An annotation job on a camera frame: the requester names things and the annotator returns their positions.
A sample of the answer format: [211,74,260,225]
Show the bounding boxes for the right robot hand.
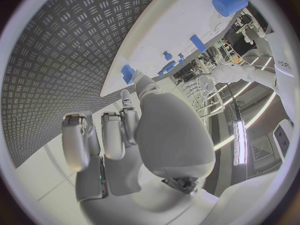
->
[60,69,217,225]

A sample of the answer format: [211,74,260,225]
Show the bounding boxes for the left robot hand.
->
[198,76,216,98]

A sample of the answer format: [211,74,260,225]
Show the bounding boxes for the large blue block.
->
[120,64,137,85]

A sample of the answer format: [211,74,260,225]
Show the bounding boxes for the white task board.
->
[100,0,240,98]

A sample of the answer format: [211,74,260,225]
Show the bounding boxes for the workshop rack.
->
[178,72,227,119]

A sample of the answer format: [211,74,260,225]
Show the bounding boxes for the blue gear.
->
[158,60,177,75]

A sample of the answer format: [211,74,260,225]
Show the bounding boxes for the long blue cylinder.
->
[189,34,209,54]

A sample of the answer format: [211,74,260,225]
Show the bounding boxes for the glowing light bar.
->
[232,120,249,167]

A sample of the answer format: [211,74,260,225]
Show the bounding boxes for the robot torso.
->
[265,28,297,121]

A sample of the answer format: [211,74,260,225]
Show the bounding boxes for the large blue cylinder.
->
[212,0,249,18]

